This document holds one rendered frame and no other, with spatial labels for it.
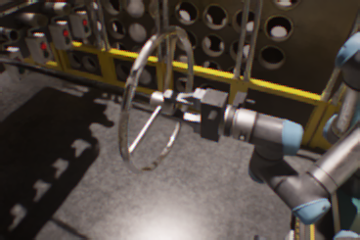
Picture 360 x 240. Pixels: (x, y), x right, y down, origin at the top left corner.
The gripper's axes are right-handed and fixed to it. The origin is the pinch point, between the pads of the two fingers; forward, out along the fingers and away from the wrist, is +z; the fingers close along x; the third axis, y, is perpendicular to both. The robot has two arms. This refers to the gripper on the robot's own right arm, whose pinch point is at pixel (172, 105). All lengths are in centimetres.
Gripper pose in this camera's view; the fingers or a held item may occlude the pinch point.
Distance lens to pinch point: 62.9
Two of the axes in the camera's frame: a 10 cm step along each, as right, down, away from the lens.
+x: 0.5, 6.7, 7.4
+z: -9.1, -2.7, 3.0
